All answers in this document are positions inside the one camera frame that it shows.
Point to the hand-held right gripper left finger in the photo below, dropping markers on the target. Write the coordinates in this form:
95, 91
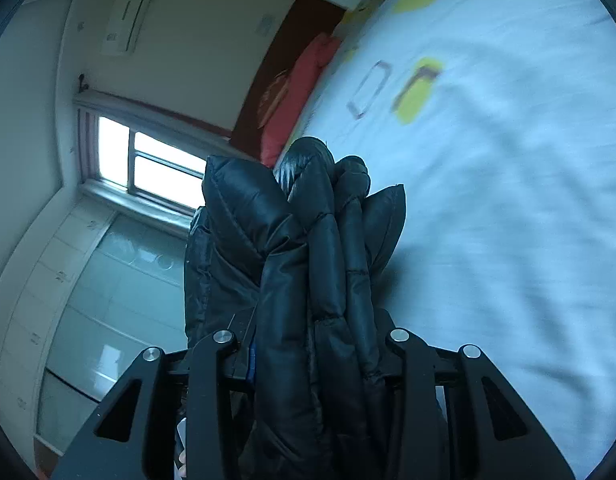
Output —
240, 350

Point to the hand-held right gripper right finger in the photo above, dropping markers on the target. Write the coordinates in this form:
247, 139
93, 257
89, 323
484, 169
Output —
413, 360

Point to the black puffer jacket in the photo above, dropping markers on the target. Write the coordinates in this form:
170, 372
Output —
313, 260

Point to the wardrobe with glass doors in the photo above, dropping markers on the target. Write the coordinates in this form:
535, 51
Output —
112, 285

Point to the white printed bed sheet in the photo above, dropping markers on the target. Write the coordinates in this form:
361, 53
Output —
488, 160

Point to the orange printed pillow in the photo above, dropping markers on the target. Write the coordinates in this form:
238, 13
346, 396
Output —
274, 97

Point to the red pillow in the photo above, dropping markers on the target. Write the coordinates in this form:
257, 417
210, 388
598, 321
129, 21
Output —
308, 80

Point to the wooden headboard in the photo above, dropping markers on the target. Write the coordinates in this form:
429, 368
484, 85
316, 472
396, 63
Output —
278, 60

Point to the white air conditioner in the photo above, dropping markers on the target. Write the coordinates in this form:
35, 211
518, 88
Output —
132, 10

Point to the window with metal frame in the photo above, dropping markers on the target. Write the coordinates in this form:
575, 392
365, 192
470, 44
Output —
152, 165

